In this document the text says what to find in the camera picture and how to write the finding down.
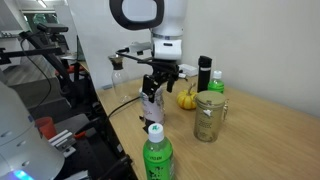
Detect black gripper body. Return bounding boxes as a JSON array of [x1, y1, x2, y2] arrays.
[[146, 59, 181, 81]]

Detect yellow orange striped pumpkin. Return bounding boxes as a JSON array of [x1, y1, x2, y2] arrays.
[[176, 83, 198, 111]]

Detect white power adapter box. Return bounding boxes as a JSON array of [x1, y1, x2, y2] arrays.
[[179, 63, 199, 77]]

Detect black thermos flask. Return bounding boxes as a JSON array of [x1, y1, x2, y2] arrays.
[[197, 55, 213, 94]]

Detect glass carafe black collar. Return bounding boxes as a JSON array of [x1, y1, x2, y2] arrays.
[[107, 54, 133, 104]]

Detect green tea bottle white cap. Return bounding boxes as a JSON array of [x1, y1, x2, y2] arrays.
[[142, 123, 175, 180], [207, 70, 225, 95]]

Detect glass mason jar mug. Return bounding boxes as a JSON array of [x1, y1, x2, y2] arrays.
[[193, 90, 231, 144]]

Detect red bar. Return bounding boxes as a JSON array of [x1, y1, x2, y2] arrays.
[[54, 64, 84, 76]]

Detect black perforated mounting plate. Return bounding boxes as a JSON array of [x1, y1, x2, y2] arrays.
[[54, 131, 139, 180]]

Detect red cup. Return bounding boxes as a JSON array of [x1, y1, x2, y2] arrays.
[[34, 116, 58, 140]]

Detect ceiling light strip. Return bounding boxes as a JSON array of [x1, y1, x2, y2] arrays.
[[35, 0, 48, 9]]

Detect black cable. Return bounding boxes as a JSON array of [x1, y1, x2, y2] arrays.
[[107, 95, 141, 120]]

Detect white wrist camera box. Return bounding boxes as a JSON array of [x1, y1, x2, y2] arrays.
[[128, 41, 154, 56]]

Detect red handled tool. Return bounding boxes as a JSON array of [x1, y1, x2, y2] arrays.
[[73, 131, 88, 140]]

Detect aluminium bracket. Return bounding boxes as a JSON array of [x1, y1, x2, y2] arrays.
[[49, 129, 78, 158]]

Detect black camera bar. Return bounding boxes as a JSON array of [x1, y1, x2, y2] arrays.
[[36, 23, 69, 34]]

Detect black camera stand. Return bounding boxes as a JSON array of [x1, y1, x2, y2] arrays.
[[0, 29, 78, 98]]

